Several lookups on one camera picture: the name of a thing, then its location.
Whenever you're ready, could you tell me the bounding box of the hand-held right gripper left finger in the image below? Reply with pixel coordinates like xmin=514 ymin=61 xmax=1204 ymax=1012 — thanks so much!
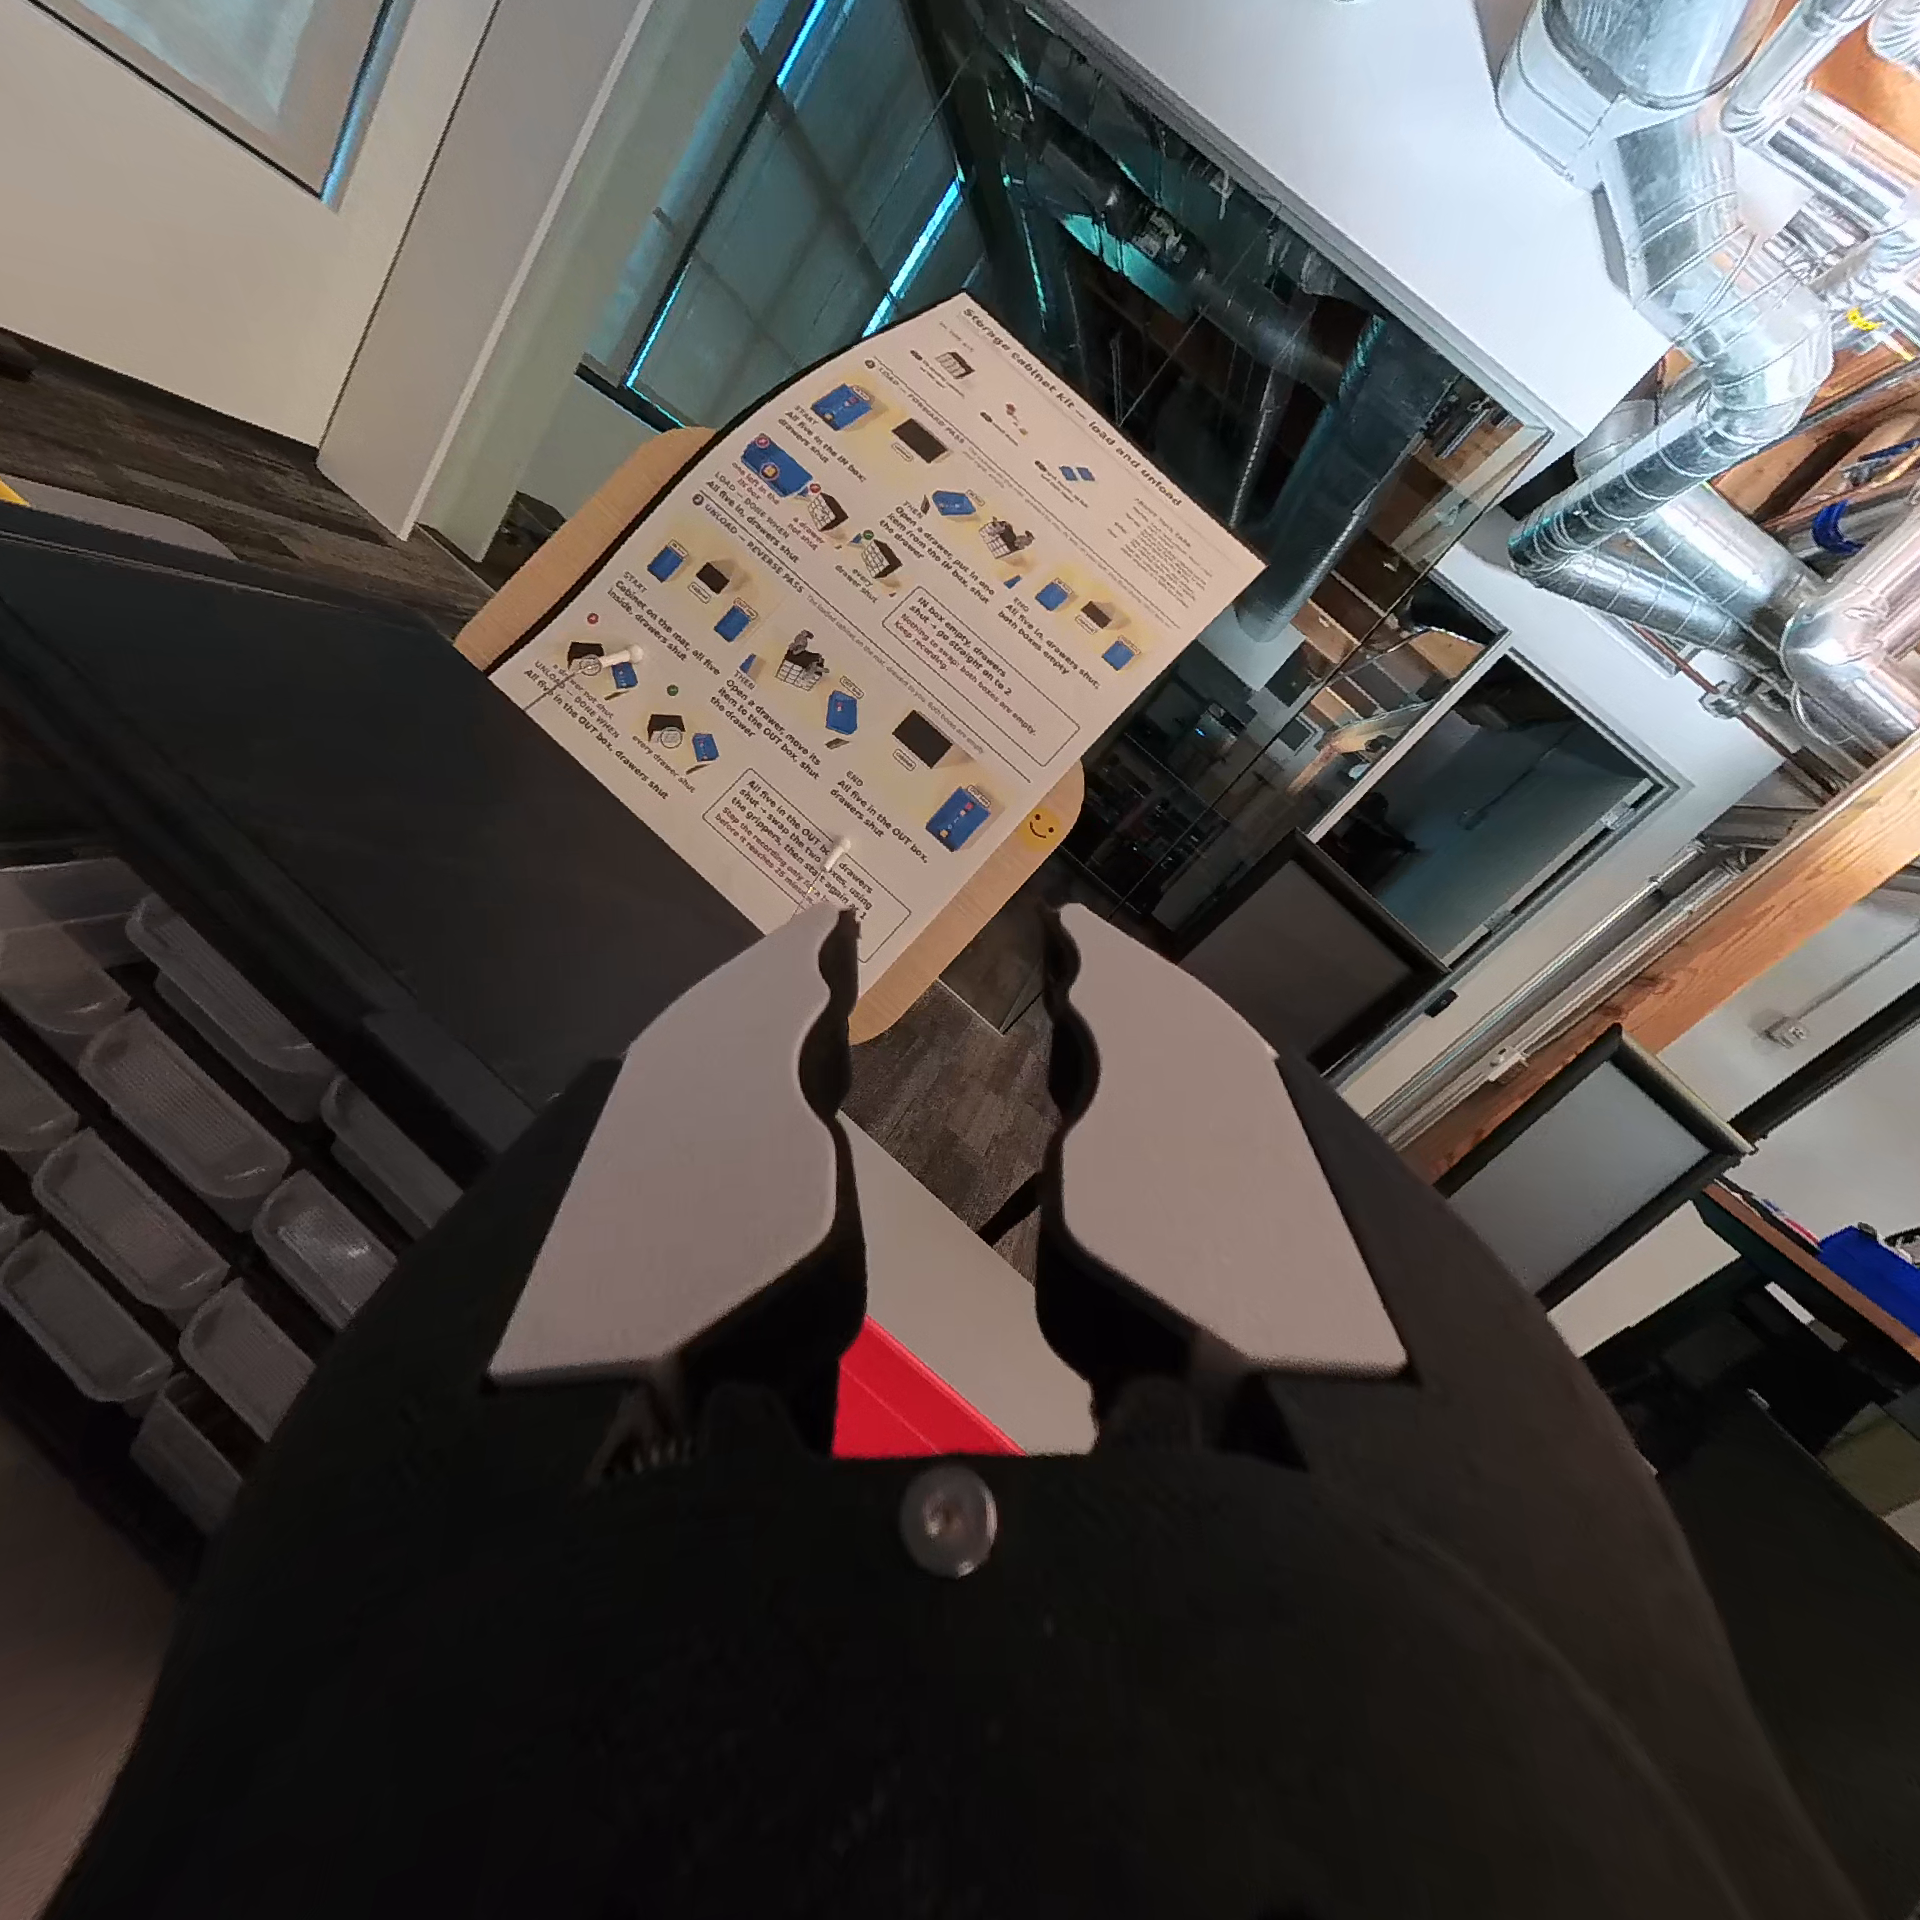
xmin=487 ymin=902 xmax=874 ymax=1479

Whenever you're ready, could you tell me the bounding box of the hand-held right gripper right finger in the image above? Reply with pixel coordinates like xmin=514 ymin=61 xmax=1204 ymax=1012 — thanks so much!
xmin=1031 ymin=902 xmax=1414 ymax=1469

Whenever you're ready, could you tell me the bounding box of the black drawer cabinet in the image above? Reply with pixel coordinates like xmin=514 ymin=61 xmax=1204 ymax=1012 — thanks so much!
xmin=0 ymin=502 xmax=842 ymax=1585

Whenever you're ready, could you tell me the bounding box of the grid of clear drawers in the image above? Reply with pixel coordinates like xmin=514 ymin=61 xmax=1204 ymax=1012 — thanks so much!
xmin=0 ymin=854 xmax=467 ymax=1531

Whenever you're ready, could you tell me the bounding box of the ribbed metal duct elbow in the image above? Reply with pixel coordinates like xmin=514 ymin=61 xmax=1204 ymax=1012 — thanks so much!
xmin=1494 ymin=0 xmax=1848 ymax=394

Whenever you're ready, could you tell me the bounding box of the black computer monitor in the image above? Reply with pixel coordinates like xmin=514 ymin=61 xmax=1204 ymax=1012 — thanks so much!
xmin=1185 ymin=831 xmax=1449 ymax=1058
xmin=1440 ymin=1027 xmax=1748 ymax=1308

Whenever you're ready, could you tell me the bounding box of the red plastic bin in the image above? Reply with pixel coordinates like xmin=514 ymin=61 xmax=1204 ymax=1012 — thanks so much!
xmin=832 ymin=1319 xmax=1028 ymax=1461

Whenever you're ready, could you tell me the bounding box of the rounded wooden backing board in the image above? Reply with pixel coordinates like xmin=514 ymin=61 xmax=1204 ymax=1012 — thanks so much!
xmin=456 ymin=427 xmax=1087 ymax=1046

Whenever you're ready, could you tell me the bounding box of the instruction poster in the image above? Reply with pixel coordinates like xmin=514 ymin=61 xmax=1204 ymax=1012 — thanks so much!
xmin=487 ymin=292 xmax=1270 ymax=970

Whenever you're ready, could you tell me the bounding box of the wooden top standing desk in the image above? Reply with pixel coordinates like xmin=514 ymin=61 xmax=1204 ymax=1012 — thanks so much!
xmin=1703 ymin=1185 xmax=1920 ymax=1361

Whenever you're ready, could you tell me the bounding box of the silver insulated pipe run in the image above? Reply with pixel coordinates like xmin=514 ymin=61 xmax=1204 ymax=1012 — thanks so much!
xmin=1726 ymin=0 xmax=1920 ymax=197

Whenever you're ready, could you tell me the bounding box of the spiral metal duct branch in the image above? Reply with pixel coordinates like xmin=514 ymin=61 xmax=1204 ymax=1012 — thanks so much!
xmin=1506 ymin=397 xmax=1920 ymax=751

